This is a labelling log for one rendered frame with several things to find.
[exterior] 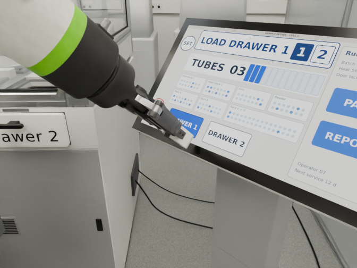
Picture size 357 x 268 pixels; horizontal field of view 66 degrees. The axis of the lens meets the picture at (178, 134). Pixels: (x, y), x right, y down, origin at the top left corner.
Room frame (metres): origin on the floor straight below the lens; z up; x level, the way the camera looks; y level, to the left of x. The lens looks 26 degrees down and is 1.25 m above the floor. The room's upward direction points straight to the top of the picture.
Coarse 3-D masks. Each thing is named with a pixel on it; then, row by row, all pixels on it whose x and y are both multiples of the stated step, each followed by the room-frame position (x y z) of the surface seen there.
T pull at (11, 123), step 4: (0, 124) 0.73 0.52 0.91; (4, 124) 0.73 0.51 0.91; (8, 124) 0.73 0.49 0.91; (12, 124) 0.73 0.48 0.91; (16, 124) 0.73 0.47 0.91; (20, 124) 0.74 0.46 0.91; (0, 128) 0.73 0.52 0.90; (4, 128) 0.73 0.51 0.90; (8, 128) 0.73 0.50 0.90; (12, 128) 0.73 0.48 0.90; (16, 128) 0.73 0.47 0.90; (20, 128) 0.73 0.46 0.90
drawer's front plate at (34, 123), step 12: (0, 120) 0.77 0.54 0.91; (12, 120) 0.77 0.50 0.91; (24, 120) 0.77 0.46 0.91; (36, 120) 0.77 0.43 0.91; (48, 120) 0.77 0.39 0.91; (60, 120) 0.77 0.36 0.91; (0, 132) 0.77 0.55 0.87; (12, 132) 0.77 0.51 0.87; (24, 132) 0.77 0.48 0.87; (36, 132) 0.77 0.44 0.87; (48, 132) 0.77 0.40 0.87; (60, 132) 0.77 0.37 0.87; (0, 144) 0.77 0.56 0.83; (12, 144) 0.77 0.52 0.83; (24, 144) 0.77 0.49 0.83; (36, 144) 0.77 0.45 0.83; (48, 144) 0.77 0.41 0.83; (60, 144) 0.77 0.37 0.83
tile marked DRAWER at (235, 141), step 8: (208, 128) 0.50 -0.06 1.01; (216, 128) 0.49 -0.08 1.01; (224, 128) 0.49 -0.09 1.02; (232, 128) 0.48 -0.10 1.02; (208, 136) 0.49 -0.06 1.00; (216, 136) 0.48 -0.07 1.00; (224, 136) 0.47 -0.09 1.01; (232, 136) 0.47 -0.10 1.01; (240, 136) 0.46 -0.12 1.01; (248, 136) 0.45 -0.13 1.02; (208, 144) 0.48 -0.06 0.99; (216, 144) 0.47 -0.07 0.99; (224, 144) 0.46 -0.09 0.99; (232, 144) 0.46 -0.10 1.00; (240, 144) 0.45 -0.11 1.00; (248, 144) 0.44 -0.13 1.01; (232, 152) 0.44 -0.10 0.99; (240, 152) 0.44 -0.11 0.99
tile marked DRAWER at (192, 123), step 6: (174, 108) 0.58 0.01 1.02; (174, 114) 0.57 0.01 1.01; (180, 114) 0.56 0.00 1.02; (186, 114) 0.55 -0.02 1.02; (192, 114) 0.55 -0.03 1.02; (180, 120) 0.55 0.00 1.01; (186, 120) 0.54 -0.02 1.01; (192, 120) 0.54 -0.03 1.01; (198, 120) 0.53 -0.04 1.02; (186, 126) 0.53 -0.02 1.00; (192, 126) 0.53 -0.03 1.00; (198, 126) 0.52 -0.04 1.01; (192, 132) 0.51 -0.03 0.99
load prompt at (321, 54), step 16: (208, 32) 0.68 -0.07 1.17; (224, 32) 0.65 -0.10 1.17; (208, 48) 0.65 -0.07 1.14; (224, 48) 0.62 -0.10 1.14; (240, 48) 0.60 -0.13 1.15; (256, 48) 0.58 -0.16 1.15; (272, 48) 0.56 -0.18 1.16; (288, 48) 0.54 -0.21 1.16; (304, 48) 0.52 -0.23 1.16; (320, 48) 0.51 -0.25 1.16; (336, 48) 0.49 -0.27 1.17; (304, 64) 0.50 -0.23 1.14; (320, 64) 0.48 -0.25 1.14
